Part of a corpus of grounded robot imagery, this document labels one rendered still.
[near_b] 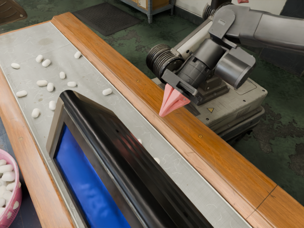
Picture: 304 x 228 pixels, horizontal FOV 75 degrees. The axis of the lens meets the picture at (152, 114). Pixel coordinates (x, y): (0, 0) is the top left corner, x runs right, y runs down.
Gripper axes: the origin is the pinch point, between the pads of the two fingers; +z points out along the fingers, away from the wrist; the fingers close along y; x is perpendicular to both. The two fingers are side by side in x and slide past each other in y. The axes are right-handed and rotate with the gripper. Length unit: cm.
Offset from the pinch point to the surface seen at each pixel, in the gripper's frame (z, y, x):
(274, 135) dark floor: -24, 13, 132
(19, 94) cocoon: 27, -44, -9
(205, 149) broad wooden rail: 1.4, 10.7, 11.6
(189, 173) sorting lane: 8.5, 12.1, 9.0
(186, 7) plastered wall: -99, -167, 171
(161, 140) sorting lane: 7.6, -0.1, 9.4
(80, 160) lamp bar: 2.3, 14.3, -31.1
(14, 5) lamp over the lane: -0.3, -26.6, -27.2
